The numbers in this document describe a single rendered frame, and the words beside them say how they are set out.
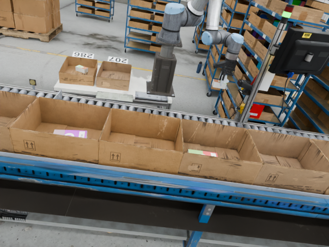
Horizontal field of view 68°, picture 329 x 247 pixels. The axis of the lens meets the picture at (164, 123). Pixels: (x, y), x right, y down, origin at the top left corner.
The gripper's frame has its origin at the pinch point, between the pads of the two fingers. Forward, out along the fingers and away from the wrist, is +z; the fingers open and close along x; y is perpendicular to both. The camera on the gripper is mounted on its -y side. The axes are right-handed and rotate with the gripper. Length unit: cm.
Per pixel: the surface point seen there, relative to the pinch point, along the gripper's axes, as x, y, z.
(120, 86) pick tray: 17, -79, 27
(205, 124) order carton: -61, -17, 2
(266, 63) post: -3.2, 27.7, -22.3
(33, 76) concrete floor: 155, -228, 106
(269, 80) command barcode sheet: 1.0, 37.1, -9.0
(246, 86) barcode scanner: 0.3, 21.3, -1.3
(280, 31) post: -3, 28, -45
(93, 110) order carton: -62, -80, 3
